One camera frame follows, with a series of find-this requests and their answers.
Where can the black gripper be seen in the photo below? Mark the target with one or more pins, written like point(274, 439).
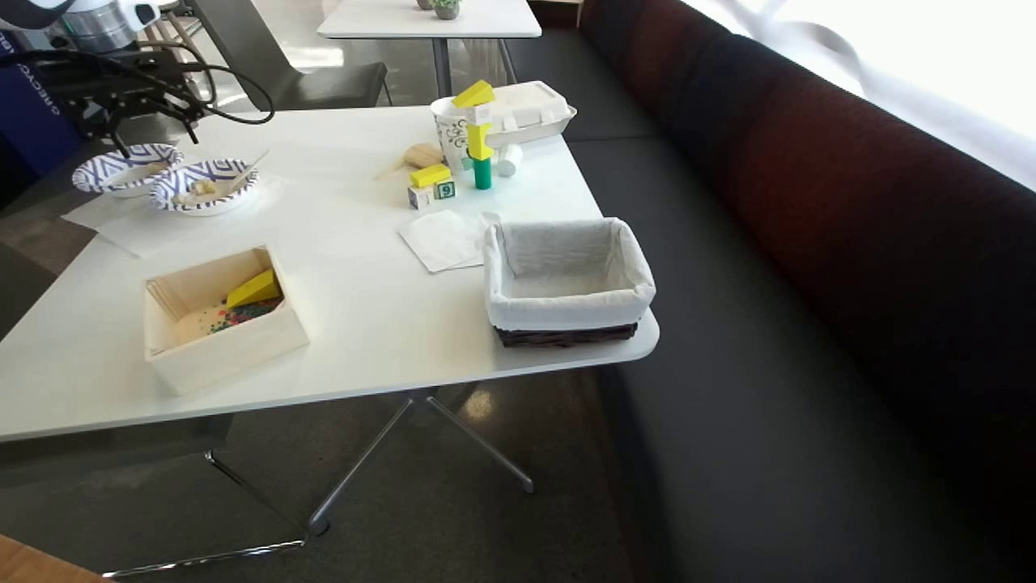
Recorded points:
point(98, 93)

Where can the blue white bowl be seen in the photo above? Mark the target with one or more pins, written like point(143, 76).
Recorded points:
point(221, 176)
point(109, 173)

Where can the white napkin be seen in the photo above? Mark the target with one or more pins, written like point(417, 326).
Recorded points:
point(131, 224)

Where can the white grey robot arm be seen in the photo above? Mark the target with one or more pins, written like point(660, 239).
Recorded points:
point(91, 21)

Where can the blue cabinet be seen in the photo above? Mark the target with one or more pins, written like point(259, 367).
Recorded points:
point(22, 132)

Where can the black chair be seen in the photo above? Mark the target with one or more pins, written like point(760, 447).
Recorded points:
point(312, 83)

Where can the large yellow wedge block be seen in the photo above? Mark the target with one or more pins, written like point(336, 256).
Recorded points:
point(252, 289)

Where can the dark coloured toy pieces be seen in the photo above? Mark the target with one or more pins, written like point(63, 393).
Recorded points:
point(250, 312)

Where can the white box with yellow items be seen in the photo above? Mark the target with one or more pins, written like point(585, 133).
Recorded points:
point(221, 350)

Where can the round tan wooden piece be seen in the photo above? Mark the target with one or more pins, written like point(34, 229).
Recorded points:
point(423, 157)

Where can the yellow small box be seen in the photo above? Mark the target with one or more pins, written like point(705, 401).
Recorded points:
point(423, 198)

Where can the flat yellow block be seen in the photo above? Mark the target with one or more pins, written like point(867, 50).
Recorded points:
point(432, 176)

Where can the white patterned cup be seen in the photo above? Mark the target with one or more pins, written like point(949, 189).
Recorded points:
point(451, 133)

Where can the white background table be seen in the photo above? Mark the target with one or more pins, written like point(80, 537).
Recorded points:
point(432, 21)

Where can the small white square cloth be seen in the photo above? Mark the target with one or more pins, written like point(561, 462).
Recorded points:
point(442, 240)

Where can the green cup on background table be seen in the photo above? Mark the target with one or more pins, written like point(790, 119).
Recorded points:
point(446, 7)

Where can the yellow block on cup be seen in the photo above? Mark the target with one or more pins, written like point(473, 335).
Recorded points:
point(473, 96)

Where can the green cylinder block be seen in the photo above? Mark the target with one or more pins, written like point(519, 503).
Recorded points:
point(482, 176)

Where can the small white round object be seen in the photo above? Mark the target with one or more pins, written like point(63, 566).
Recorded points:
point(510, 161)

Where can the chrome table base legs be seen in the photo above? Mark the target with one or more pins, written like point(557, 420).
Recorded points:
point(358, 470)

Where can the dark basket with white liner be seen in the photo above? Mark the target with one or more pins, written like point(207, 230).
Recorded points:
point(561, 308)

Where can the brown wooden corner surface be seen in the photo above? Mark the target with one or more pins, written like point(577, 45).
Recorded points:
point(34, 566)

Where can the dark upholstered bench sofa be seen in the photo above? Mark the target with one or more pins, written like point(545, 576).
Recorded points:
point(820, 357)

